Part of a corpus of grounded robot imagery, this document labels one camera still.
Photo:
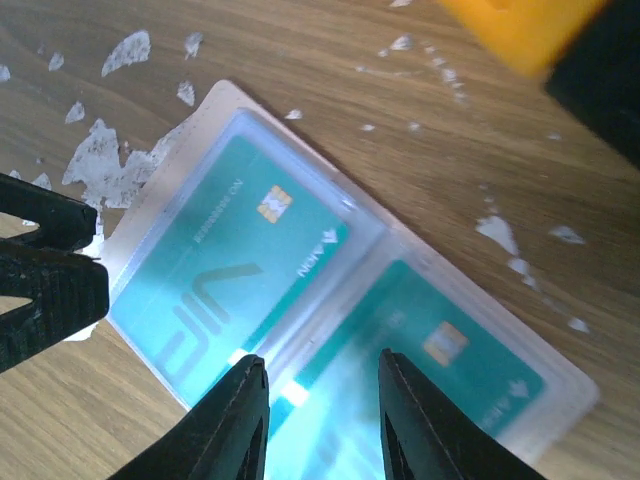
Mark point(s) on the yellow bin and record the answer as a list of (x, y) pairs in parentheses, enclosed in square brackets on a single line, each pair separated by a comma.
[(528, 36)]

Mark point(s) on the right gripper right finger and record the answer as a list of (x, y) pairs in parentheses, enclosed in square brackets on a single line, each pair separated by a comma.
[(424, 435)]

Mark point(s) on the black bin with teal cards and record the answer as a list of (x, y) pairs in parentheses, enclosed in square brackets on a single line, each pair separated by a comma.
[(597, 78)]

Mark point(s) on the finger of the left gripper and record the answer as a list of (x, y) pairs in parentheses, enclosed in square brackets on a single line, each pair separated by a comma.
[(66, 292), (64, 223)]

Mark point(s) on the beige card holder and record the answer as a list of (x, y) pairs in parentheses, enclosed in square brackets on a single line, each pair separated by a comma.
[(375, 238)]

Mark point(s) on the teal VIP credit card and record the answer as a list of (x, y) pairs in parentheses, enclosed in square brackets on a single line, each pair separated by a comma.
[(239, 252)]

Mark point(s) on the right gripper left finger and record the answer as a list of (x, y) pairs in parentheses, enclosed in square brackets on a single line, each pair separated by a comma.
[(224, 436)]

